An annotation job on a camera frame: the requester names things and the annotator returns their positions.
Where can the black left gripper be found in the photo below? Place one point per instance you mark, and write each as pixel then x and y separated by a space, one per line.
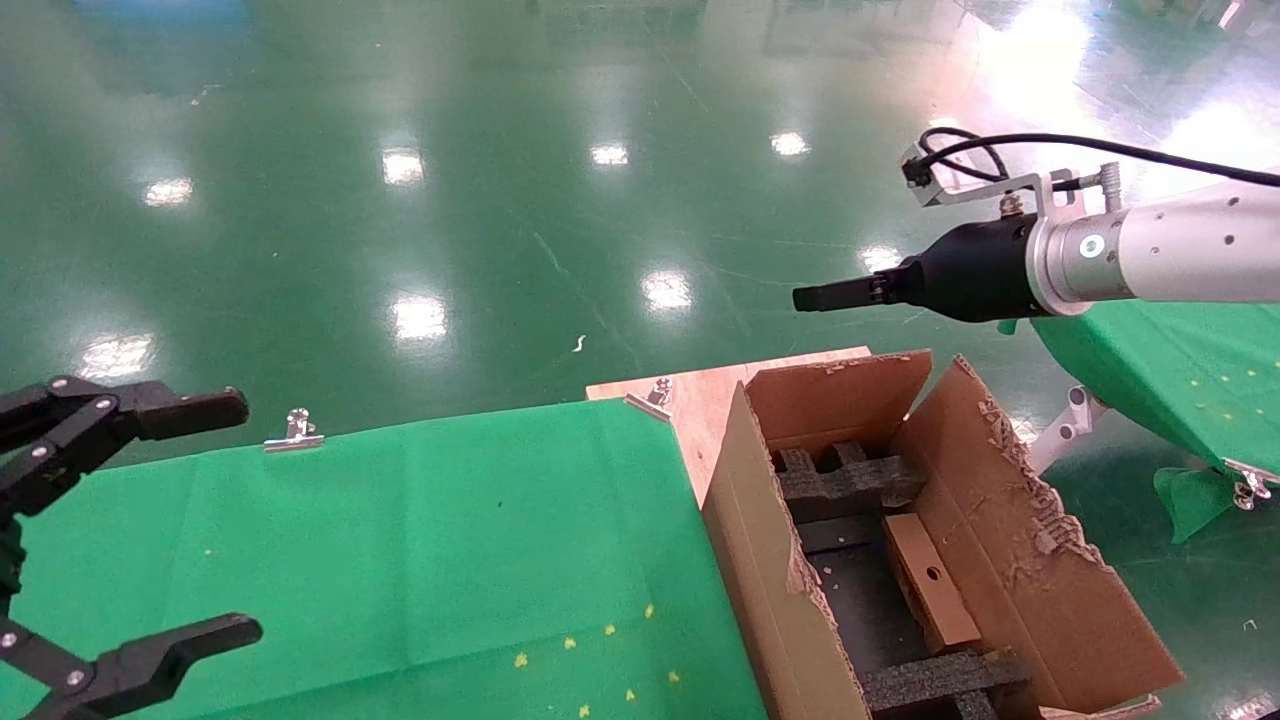
pixel 8 560

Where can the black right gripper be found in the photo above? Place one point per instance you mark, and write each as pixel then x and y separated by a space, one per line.
pixel 980 270

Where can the small brown cardboard box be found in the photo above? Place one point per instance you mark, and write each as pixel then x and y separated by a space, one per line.
pixel 930 590

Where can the large open brown carton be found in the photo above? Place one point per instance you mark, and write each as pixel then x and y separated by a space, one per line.
pixel 1030 580

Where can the black notched foam insert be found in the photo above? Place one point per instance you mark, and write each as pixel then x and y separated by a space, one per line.
pixel 850 485

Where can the silver metal binder clip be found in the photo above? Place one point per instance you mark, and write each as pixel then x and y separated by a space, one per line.
pixel 1250 485
pixel 296 432
pixel 655 395

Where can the large green table cloth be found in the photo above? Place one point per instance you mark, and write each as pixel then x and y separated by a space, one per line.
pixel 350 560

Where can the white tubular table leg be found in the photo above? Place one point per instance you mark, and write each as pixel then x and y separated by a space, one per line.
pixel 1065 430

